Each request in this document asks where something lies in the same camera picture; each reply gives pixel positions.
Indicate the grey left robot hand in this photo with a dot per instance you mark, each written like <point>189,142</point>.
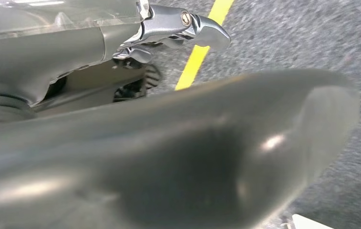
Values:
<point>167,151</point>

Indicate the white board panel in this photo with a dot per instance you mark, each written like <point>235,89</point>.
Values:
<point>309,223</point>

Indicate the yellow floor tape square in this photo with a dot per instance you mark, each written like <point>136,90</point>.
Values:
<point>199,57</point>

